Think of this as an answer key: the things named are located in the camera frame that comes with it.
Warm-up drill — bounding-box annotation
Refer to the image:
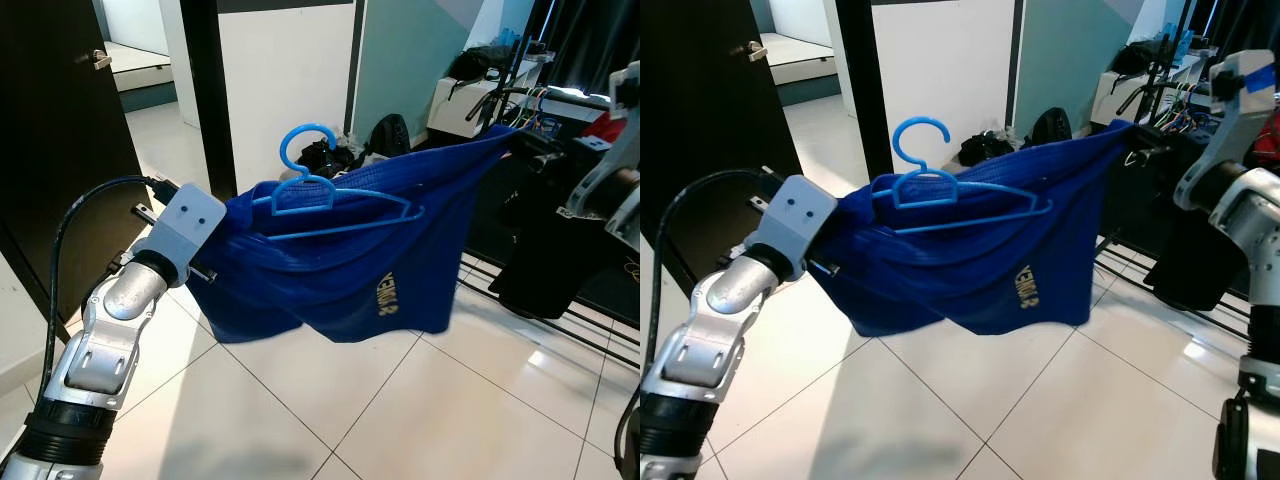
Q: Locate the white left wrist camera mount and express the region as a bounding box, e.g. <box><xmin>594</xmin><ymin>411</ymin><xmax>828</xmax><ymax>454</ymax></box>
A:
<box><xmin>130</xmin><ymin>183</ymin><xmax>226</xmax><ymax>286</ymax></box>
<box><xmin>745</xmin><ymin>175</ymin><xmax>839</xmax><ymax>279</ymax></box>

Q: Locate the thick blue plastic hanger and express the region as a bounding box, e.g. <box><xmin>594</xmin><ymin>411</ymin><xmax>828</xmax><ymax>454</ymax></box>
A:
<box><xmin>250</xmin><ymin>123</ymin><xmax>426</xmax><ymax>243</ymax></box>
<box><xmin>870</xmin><ymin>117</ymin><xmax>1053</xmax><ymax>237</ymax></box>

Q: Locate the dark brown door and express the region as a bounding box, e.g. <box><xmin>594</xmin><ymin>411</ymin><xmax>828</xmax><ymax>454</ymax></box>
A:
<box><xmin>640</xmin><ymin>0</ymin><xmax>801</xmax><ymax>261</ymax></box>
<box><xmin>0</xmin><ymin>0</ymin><xmax>151</xmax><ymax>311</ymax></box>

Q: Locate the royal blue jersey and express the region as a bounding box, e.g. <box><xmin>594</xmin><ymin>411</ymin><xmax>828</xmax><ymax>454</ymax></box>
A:
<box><xmin>185</xmin><ymin>125</ymin><xmax>526</xmax><ymax>344</ymax></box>
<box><xmin>815</xmin><ymin>120</ymin><xmax>1141</xmax><ymax>338</ymax></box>

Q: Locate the black backpack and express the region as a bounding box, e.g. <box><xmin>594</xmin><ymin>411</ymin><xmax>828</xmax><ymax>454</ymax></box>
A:
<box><xmin>368</xmin><ymin>113</ymin><xmax>411</xmax><ymax>161</ymax></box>
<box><xmin>1030</xmin><ymin>108</ymin><xmax>1071</xmax><ymax>151</ymax></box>

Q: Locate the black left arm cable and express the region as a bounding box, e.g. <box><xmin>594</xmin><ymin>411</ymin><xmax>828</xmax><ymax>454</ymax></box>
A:
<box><xmin>45</xmin><ymin>175</ymin><xmax>181</xmax><ymax>401</ymax></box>
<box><xmin>640</xmin><ymin>168</ymin><xmax>776</xmax><ymax>421</ymax></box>

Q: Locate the black metal clothes rack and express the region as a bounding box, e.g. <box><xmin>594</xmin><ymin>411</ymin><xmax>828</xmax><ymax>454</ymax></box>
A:
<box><xmin>455</xmin><ymin>0</ymin><xmax>641</xmax><ymax>371</ymax></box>
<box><xmin>1095</xmin><ymin>0</ymin><xmax>1280</xmax><ymax>341</ymax></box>

